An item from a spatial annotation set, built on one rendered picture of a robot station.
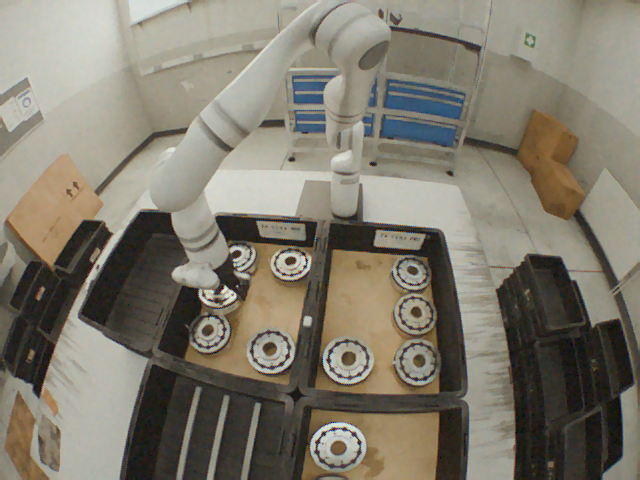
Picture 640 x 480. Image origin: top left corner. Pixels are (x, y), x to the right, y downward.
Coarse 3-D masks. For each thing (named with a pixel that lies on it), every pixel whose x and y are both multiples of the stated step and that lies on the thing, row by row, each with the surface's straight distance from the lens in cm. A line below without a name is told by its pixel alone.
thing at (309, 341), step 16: (336, 224) 60; (352, 224) 60; (368, 224) 61; (384, 224) 61; (320, 256) 54; (448, 256) 60; (320, 272) 51; (448, 272) 57; (320, 288) 49; (304, 352) 45; (464, 352) 51; (304, 368) 44; (464, 368) 50; (304, 384) 44; (464, 384) 50; (352, 400) 43; (368, 400) 44; (384, 400) 44; (400, 400) 45; (416, 400) 46; (432, 400) 47
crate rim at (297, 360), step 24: (216, 216) 69; (240, 216) 66; (264, 216) 64; (288, 216) 62; (312, 264) 52; (312, 288) 49; (168, 312) 57; (168, 360) 53; (264, 384) 45; (288, 384) 44
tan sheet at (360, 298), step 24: (336, 264) 65; (360, 264) 65; (384, 264) 66; (336, 288) 61; (360, 288) 61; (384, 288) 62; (336, 312) 58; (360, 312) 58; (384, 312) 59; (336, 336) 56; (360, 336) 56; (384, 336) 57; (432, 336) 61; (384, 360) 56; (336, 384) 54; (360, 384) 54; (384, 384) 55; (432, 384) 58
